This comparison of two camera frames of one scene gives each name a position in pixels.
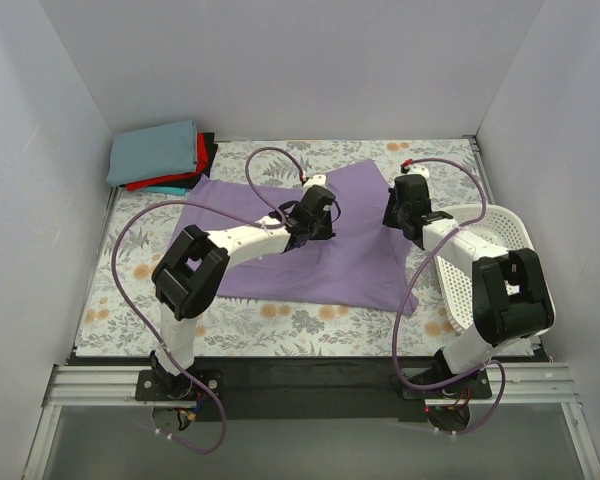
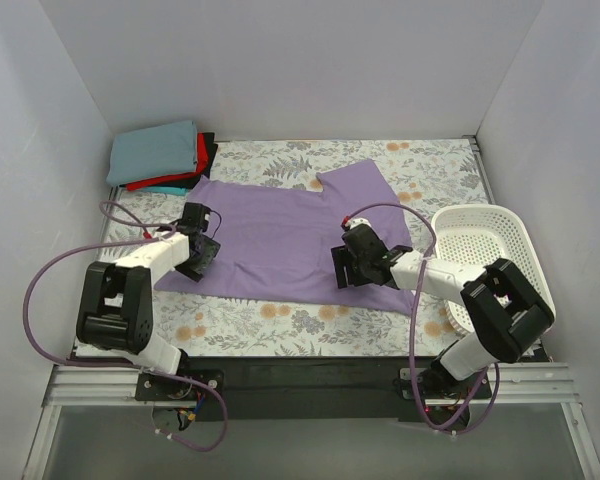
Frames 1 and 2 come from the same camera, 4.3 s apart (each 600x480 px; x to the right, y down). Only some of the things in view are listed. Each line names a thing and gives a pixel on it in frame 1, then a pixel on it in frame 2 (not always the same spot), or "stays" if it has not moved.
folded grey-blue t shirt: (152, 152) stays
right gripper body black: (395, 215) to (346, 267)
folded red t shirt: (202, 164) stays
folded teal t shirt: (166, 190) stays
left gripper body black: (300, 234) to (203, 257)
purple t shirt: (364, 263) stays
